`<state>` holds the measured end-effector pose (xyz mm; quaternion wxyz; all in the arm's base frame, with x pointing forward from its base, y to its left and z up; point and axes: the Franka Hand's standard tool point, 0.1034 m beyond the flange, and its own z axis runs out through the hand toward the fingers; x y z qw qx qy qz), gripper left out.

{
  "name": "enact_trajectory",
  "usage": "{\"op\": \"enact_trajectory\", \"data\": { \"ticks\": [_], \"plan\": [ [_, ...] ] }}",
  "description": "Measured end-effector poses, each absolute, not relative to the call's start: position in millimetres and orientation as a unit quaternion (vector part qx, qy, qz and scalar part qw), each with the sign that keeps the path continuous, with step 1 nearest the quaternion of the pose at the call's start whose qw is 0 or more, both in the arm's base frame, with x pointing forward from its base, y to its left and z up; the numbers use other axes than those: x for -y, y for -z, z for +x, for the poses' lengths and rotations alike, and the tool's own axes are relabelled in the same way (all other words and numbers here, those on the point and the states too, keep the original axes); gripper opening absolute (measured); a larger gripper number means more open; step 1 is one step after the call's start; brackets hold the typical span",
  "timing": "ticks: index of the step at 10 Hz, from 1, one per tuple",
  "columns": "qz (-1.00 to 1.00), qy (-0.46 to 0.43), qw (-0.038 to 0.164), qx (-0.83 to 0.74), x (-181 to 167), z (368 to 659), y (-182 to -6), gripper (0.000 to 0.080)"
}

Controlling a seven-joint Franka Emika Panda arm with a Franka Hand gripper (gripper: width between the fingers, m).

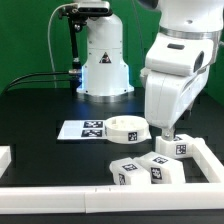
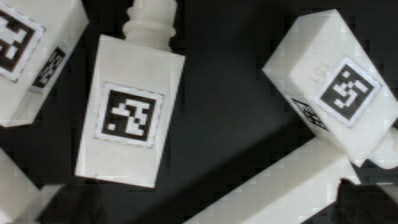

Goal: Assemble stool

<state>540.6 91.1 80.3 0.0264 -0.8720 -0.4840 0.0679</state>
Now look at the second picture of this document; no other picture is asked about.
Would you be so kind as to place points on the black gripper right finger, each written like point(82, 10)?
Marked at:
point(364, 205)

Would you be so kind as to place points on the white fence wall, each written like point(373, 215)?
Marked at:
point(288, 192)

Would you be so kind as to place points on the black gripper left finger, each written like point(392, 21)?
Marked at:
point(74, 207)

